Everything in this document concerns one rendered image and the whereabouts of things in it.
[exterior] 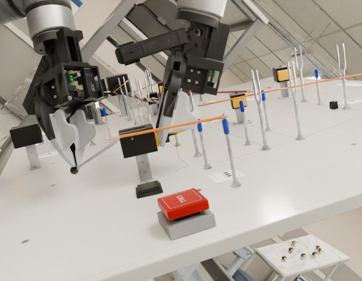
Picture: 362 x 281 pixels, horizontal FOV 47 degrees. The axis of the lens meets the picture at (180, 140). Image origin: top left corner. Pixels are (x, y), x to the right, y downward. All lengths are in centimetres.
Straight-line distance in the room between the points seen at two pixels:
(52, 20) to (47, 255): 36
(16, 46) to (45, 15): 764
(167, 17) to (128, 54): 113
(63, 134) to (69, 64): 11
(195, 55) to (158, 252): 33
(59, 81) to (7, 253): 27
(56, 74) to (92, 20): 763
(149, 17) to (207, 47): 109
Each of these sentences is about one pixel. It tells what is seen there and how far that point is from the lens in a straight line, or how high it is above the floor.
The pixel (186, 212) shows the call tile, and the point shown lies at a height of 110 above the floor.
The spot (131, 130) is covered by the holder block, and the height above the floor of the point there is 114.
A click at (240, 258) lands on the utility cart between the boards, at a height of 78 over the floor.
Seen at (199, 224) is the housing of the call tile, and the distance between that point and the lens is 48.
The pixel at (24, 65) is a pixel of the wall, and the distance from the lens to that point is 829.
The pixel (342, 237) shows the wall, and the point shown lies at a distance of 1004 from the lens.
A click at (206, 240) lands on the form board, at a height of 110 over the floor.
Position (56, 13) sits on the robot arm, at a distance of 71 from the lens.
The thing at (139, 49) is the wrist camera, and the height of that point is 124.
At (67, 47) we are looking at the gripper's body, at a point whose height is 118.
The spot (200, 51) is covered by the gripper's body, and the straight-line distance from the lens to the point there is 67.
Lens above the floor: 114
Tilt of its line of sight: 3 degrees up
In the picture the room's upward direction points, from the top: 39 degrees clockwise
